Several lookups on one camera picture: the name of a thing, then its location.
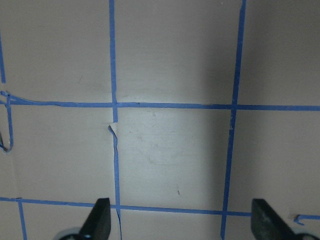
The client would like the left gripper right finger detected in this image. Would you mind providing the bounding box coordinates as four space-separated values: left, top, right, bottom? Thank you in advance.
251 198 297 240

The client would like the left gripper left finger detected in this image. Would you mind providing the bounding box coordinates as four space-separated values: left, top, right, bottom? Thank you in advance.
79 198 111 240

